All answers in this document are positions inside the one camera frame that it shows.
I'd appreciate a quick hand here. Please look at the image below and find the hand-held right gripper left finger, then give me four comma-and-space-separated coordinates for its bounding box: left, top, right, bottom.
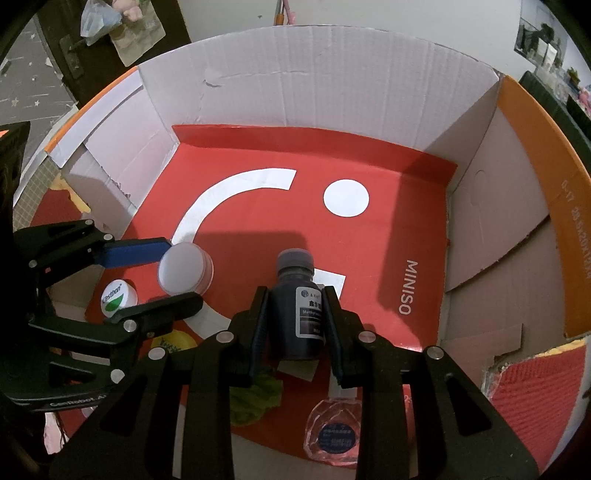
48, 285, 271, 480

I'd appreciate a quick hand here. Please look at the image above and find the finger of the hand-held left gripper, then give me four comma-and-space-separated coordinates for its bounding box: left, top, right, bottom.
28, 292, 205, 356
14, 219, 171, 278

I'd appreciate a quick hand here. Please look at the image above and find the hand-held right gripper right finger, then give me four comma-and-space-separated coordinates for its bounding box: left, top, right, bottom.
323, 285, 541, 480

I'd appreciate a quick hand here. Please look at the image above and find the yellow round jar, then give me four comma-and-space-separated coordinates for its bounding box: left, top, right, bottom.
151, 330, 197, 354

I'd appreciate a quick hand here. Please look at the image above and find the dark blue bottle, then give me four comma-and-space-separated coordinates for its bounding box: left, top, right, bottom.
268, 248, 326, 361

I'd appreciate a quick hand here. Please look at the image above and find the white cap with green label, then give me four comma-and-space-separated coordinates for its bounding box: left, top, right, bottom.
100, 279, 139, 318

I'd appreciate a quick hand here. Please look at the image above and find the green scrunchie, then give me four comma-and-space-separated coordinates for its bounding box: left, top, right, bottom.
230, 371, 283, 428

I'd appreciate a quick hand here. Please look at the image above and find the small clear bottle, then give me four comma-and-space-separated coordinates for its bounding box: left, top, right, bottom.
303, 385, 362, 466

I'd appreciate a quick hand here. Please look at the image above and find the orange cardboard box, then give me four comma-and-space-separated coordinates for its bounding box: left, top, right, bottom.
44, 23, 591, 480

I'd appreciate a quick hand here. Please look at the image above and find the grey starry curtain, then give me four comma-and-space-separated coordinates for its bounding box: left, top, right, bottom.
0, 18, 79, 125

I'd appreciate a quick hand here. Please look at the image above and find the red knitted mat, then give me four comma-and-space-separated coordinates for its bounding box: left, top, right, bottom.
30, 187, 591, 462

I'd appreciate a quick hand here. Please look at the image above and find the translucent plastic bag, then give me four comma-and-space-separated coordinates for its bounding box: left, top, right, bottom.
80, 0, 122, 46

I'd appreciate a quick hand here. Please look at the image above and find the pale pink plush toy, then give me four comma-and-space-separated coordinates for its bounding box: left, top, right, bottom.
113, 0, 144, 23

